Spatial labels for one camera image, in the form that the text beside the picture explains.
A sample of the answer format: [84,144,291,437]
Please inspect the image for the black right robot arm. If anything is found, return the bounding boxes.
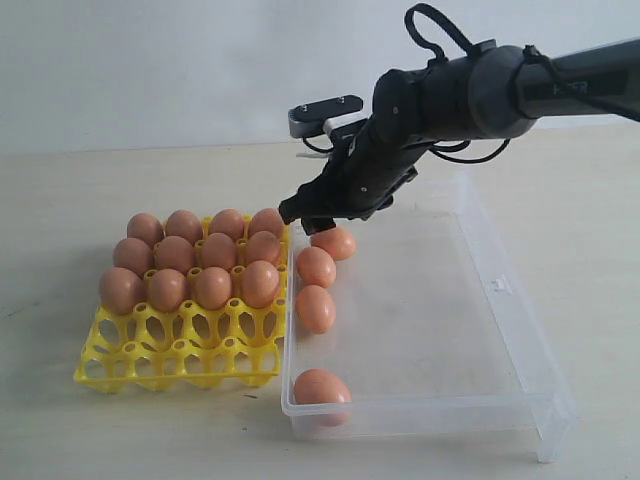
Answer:
[278,40,639,235]

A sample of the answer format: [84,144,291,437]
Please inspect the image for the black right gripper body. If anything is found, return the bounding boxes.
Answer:
[309,69,426,223]

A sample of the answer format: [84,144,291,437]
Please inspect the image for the yellow plastic egg tray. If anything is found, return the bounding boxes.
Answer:
[73,230,291,393]

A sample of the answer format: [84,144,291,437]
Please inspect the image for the brown egg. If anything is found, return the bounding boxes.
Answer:
[295,285,336,334]
[247,208,285,239]
[245,231,281,266]
[200,232,238,271]
[164,209,204,245]
[154,236,197,274]
[311,226,357,261]
[147,269,190,313]
[126,212,164,248]
[293,368,352,428]
[194,267,233,310]
[208,208,245,242]
[99,267,146,315]
[112,238,155,277]
[241,260,280,308]
[296,246,337,288]

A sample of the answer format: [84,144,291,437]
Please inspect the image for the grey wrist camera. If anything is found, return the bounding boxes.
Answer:
[288,95,364,139]

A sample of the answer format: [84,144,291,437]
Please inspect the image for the clear plastic container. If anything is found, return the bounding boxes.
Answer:
[281,173,576,463]

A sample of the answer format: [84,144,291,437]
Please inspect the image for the black cable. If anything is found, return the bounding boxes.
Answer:
[299,3,511,165]

